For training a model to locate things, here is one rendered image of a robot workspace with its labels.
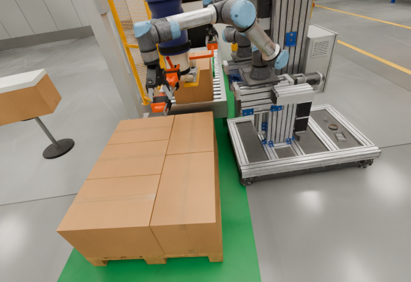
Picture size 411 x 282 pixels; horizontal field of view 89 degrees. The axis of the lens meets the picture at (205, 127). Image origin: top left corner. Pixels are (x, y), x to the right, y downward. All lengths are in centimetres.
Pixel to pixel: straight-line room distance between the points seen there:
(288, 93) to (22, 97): 266
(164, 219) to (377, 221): 162
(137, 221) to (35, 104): 198
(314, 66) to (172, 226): 152
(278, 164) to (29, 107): 271
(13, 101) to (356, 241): 341
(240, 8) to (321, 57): 92
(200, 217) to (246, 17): 112
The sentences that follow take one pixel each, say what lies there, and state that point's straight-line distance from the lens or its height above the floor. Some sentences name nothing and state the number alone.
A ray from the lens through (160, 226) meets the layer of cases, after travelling 140.
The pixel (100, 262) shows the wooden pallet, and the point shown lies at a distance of 202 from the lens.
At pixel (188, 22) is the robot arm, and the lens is 117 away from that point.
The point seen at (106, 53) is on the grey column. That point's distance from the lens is 298.
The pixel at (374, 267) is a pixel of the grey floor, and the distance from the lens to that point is 201.
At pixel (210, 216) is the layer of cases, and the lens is 135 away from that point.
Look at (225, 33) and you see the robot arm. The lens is 206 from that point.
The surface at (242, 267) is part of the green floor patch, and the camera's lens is 180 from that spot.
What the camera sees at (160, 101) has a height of 122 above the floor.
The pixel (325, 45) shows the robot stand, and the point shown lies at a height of 116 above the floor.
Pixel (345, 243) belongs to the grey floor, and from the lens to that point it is 201.
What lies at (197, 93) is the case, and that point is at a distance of 221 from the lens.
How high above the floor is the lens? 170
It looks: 37 degrees down
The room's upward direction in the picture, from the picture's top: 9 degrees counter-clockwise
